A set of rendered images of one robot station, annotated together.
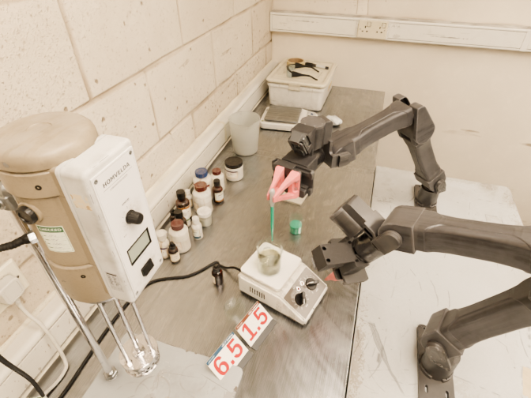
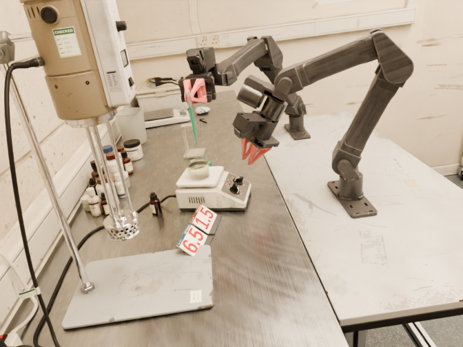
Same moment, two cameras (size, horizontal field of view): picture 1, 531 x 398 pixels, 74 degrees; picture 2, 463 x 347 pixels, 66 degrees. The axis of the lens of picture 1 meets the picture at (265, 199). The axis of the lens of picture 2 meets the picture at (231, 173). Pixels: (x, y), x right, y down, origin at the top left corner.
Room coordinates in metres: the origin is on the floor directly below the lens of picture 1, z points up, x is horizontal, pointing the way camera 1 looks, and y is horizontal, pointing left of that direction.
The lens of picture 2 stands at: (-0.34, 0.22, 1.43)
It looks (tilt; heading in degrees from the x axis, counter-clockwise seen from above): 25 degrees down; 341
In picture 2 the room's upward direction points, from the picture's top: 7 degrees counter-clockwise
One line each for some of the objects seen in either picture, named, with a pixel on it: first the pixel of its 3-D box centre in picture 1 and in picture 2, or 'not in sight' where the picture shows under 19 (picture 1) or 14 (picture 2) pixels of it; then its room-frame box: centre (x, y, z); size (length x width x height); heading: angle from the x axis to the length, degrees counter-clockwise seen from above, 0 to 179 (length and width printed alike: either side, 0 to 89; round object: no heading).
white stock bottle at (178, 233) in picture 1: (179, 235); (106, 191); (0.74, 0.25, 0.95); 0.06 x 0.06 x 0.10
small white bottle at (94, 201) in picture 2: (163, 244); (94, 201); (0.71, 0.29, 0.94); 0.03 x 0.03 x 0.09
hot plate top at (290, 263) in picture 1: (271, 264); (200, 175); (0.60, -0.02, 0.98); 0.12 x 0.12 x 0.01; 57
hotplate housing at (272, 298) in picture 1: (279, 280); (211, 188); (0.59, -0.04, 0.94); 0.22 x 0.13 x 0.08; 57
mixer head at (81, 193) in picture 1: (91, 222); (83, 46); (0.31, 0.21, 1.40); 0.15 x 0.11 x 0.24; 72
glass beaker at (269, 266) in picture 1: (270, 258); (199, 164); (0.58, -0.01, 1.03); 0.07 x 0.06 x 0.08; 55
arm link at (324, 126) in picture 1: (323, 140); (210, 66); (0.74, -0.14, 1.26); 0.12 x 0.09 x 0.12; 116
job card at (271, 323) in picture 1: (256, 324); (206, 218); (0.47, 0.02, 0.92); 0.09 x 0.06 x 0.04; 145
